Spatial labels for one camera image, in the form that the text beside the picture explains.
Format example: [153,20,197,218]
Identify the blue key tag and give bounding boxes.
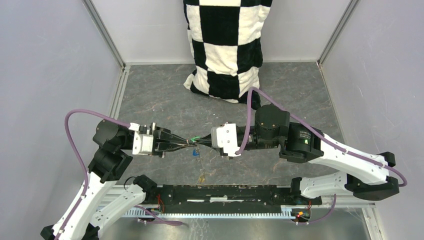
[192,149,200,156]

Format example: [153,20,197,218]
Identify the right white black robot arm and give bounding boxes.
[196,104,400,204]

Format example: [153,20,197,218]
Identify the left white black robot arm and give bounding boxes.
[40,119,198,240]

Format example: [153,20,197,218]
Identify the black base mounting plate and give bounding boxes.
[143,185,323,214]

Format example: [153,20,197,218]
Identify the black white checkered pillow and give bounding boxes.
[183,0,273,104]

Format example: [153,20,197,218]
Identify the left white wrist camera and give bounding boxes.
[128,122,154,155]

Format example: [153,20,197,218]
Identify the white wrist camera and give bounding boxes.
[128,122,154,155]
[210,123,245,158]

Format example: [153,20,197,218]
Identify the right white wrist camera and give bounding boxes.
[210,123,245,158]

